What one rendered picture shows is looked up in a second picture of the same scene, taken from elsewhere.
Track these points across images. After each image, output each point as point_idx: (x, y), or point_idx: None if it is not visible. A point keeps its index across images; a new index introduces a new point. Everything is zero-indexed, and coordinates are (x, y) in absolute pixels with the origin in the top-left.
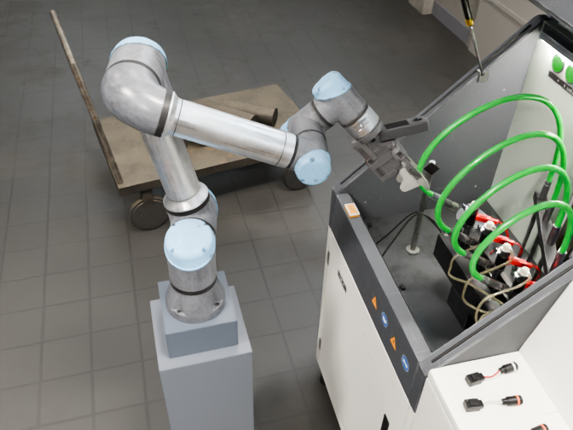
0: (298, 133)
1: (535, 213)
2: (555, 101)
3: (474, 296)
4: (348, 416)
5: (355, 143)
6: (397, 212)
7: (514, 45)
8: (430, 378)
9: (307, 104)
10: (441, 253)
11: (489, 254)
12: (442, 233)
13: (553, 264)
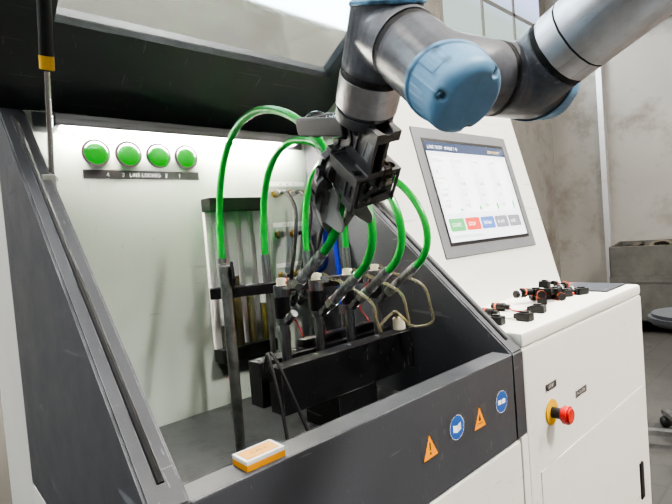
0: (506, 41)
1: (249, 293)
2: (119, 201)
3: (373, 349)
4: None
5: (395, 125)
6: None
7: (35, 139)
8: (526, 339)
9: (422, 15)
10: (301, 388)
11: (305, 338)
12: (277, 367)
13: (350, 264)
